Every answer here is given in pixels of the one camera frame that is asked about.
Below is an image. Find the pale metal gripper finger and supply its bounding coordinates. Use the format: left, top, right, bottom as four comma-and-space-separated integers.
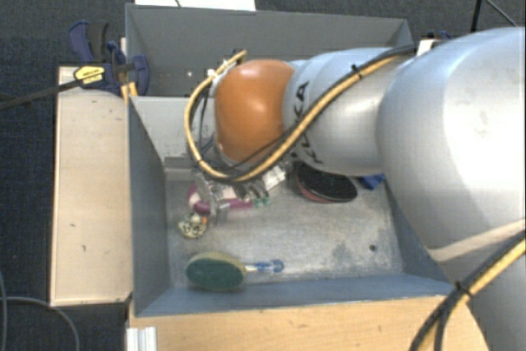
210, 200, 231, 226

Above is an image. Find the pale wood board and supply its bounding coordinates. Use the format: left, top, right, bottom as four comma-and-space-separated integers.
48, 65, 135, 307

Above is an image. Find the grey metal bin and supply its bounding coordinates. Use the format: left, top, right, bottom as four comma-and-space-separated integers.
124, 2, 454, 318

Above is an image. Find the green scrub brush blue handle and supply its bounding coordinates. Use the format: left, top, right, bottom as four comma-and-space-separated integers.
184, 251, 285, 293

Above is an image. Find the blue block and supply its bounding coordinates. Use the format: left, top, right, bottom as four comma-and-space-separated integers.
356, 173, 386, 191

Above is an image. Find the black disc with red rim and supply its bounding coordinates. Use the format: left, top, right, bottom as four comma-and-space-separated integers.
295, 162, 359, 205

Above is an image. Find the black cylinder on white bracket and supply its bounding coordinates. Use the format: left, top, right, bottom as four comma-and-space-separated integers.
246, 166, 286, 201

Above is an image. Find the small yellow patterned toy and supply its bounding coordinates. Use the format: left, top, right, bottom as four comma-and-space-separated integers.
178, 211, 209, 240

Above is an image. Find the pink and purple ring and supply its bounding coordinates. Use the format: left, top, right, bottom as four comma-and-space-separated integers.
187, 183, 252, 215

